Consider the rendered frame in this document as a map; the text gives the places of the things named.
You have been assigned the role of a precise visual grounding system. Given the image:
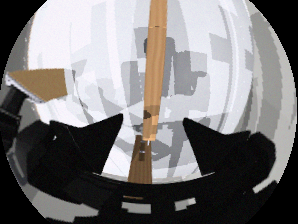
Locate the brown wooden post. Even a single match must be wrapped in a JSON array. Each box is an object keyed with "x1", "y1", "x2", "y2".
[{"x1": 128, "y1": 135, "x2": 153, "y2": 184}]

